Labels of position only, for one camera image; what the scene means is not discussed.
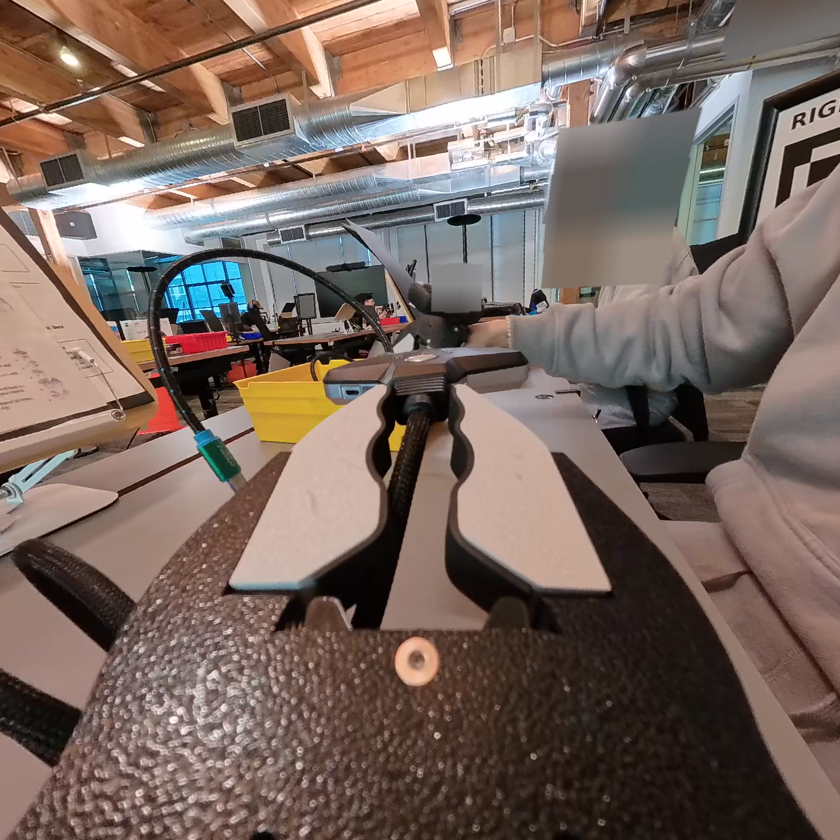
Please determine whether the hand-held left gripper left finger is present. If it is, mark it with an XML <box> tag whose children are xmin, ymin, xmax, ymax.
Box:
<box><xmin>228</xmin><ymin>382</ymin><xmax>396</xmax><ymax>598</ymax></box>

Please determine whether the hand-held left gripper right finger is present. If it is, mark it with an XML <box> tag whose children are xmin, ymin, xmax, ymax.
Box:
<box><xmin>445</xmin><ymin>384</ymin><xmax>614</xmax><ymax>597</ymax></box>

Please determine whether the black usb hub with cable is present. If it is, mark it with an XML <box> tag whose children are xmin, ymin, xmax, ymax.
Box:
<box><xmin>322</xmin><ymin>348</ymin><xmax>532</xmax><ymax>630</ymax></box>

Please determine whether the person's right forearm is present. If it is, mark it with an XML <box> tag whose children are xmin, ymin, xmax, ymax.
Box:
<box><xmin>508</xmin><ymin>174</ymin><xmax>840</xmax><ymax>398</ymax></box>

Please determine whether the grey desk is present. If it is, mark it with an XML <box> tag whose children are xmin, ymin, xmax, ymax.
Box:
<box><xmin>0</xmin><ymin>367</ymin><xmax>809</xmax><ymax>840</ymax></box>

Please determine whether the large yellow plastic bin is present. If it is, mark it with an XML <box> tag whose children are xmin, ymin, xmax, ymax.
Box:
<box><xmin>233</xmin><ymin>360</ymin><xmax>408</xmax><ymax>454</ymax></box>

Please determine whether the black office chair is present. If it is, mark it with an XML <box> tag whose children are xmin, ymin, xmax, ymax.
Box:
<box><xmin>620</xmin><ymin>233</ymin><xmax>749</xmax><ymax>483</ymax></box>

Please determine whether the orange traffic cone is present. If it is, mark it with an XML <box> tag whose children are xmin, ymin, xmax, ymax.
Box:
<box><xmin>140</xmin><ymin>387</ymin><xmax>188</xmax><ymax>435</ymax></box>

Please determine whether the red plastic bin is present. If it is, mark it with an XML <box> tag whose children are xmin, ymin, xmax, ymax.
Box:
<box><xmin>164</xmin><ymin>331</ymin><xmax>231</xmax><ymax>355</ymax></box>

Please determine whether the large window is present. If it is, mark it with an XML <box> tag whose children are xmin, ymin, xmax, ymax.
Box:
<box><xmin>79</xmin><ymin>257</ymin><xmax>253</xmax><ymax>329</ymax></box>

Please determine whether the metal air vent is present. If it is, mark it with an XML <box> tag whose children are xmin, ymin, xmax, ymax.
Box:
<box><xmin>226</xmin><ymin>92</ymin><xmax>296</xmax><ymax>148</ymax></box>
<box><xmin>38</xmin><ymin>151</ymin><xmax>89</xmax><ymax>190</ymax></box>

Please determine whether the document stand with paper sheet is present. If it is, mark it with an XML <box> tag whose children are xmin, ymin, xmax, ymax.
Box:
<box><xmin>0</xmin><ymin>206</ymin><xmax>158</xmax><ymax>552</ymax></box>

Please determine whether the black framed printed tag sign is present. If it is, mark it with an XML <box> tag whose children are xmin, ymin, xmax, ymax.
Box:
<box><xmin>745</xmin><ymin>69</ymin><xmax>840</xmax><ymax>247</ymax></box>

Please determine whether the black wall monitor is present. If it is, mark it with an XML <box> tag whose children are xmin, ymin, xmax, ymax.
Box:
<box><xmin>315</xmin><ymin>264</ymin><xmax>388</xmax><ymax>320</ymax></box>

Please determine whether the black braided cable green plug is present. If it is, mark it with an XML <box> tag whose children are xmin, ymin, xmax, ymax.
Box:
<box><xmin>147</xmin><ymin>248</ymin><xmax>396</xmax><ymax>492</ymax></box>

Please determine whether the silver air duct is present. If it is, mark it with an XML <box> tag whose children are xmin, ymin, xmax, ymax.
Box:
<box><xmin>7</xmin><ymin>92</ymin><xmax>552</xmax><ymax>204</ymax></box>
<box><xmin>144</xmin><ymin>164</ymin><xmax>546</xmax><ymax>232</ymax></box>

